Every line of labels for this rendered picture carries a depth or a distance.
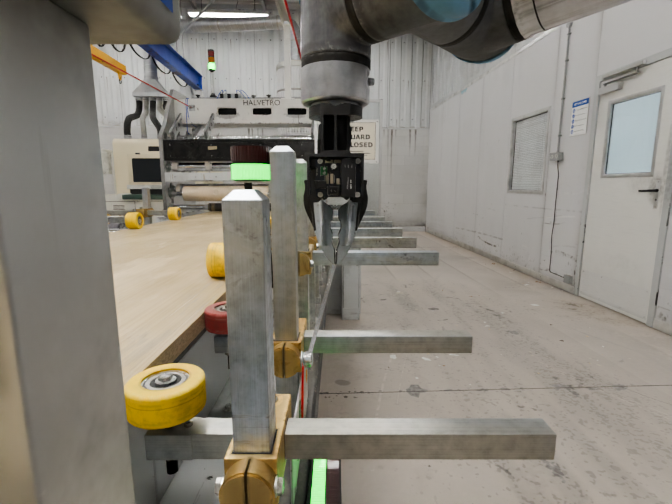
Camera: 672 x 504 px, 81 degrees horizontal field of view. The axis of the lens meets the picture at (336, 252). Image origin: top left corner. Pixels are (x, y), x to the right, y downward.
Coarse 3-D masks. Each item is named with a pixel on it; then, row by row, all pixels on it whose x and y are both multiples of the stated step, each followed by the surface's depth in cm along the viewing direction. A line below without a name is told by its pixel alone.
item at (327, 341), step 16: (224, 336) 66; (304, 336) 66; (320, 336) 66; (336, 336) 66; (352, 336) 66; (368, 336) 66; (384, 336) 66; (400, 336) 66; (416, 336) 66; (432, 336) 66; (448, 336) 66; (464, 336) 66; (224, 352) 66; (320, 352) 66; (336, 352) 66; (352, 352) 66; (368, 352) 66; (384, 352) 66; (400, 352) 66; (416, 352) 66; (432, 352) 66; (448, 352) 66; (464, 352) 66
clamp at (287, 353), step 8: (304, 320) 71; (304, 328) 67; (280, 344) 60; (288, 344) 60; (296, 344) 61; (280, 352) 59; (288, 352) 59; (296, 352) 59; (280, 360) 59; (288, 360) 59; (296, 360) 59; (280, 368) 59; (288, 368) 59; (296, 368) 59; (280, 376) 60; (288, 376) 60
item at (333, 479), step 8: (328, 464) 58; (336, 464) 58; (328, 472) 57; (336, 472) 57; (328, 480) 55; (336, 480) 55; (328, 488) 54; (336, 488) 54; (328, 496) 52; (336, 496) 52
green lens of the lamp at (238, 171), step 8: (232, 168) 57; (240, 168) 56; (248, 168) 56; (256, 168) 56; (264, 168) 57; (232, 176) 57; (240, 176) 56; (248, 176) 56; (256, 176) 56; (264, 176) 57
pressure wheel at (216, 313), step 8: (216, 304) 68; (224, 304) 69; (208, 312) 64; (216, 312) 64; (224, 312) 64; (208, 320) 64; (216, 320) 63; (224, 320) 63; (208, 328) 64; (216, 328) 63; (224, 328) 63
